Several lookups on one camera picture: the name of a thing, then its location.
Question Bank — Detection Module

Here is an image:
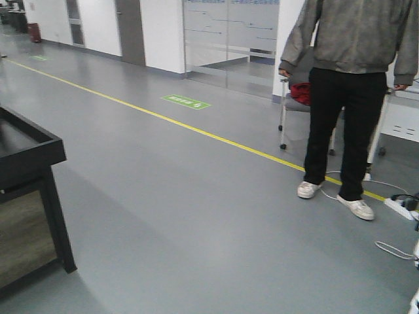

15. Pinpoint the white power strip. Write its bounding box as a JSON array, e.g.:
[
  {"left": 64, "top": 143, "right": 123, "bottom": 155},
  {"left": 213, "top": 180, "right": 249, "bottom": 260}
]
[{"left": 384, "top": 198, "right": 418, "bottom": 221}]

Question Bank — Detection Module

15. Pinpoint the white desk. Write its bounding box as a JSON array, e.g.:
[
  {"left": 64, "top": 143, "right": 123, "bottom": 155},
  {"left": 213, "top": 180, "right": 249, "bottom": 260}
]
[{"left": 364, "top": 78, "right": 418, "bottom": 181}]

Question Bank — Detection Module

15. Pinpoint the person in grey jacket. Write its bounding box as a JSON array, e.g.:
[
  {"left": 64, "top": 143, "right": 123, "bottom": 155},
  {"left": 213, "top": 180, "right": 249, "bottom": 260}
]
[{"left": 278, "top": 0, "right": 418, "bottom": 220}]

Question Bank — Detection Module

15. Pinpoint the grey chair with red bag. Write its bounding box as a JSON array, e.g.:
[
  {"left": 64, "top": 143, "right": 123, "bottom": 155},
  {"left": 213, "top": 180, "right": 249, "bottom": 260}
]
[{"left": 278, "top": 48, "right": 338, "bottom": 156}]

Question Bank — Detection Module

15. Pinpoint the black fruit display stand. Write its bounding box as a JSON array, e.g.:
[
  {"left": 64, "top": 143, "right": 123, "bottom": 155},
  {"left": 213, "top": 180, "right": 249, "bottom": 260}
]
[{"left": 1, "top": 107, "right": 77, "bottom": 290}]

